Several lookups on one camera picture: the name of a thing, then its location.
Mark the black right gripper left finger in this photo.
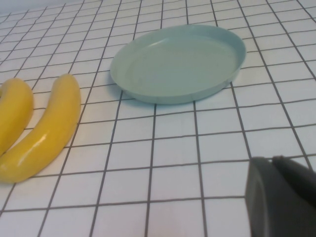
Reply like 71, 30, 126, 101
244, 157, 316, 237

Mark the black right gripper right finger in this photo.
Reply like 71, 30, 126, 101
272, 155, 316, 211

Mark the teal round plate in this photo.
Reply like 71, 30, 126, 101
110, 24, 247, 104

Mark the yellow banana bright green tip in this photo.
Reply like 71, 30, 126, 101
0, 78, 34, 156

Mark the yellow banana faint green tip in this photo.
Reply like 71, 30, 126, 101
0, 73, 81, 183

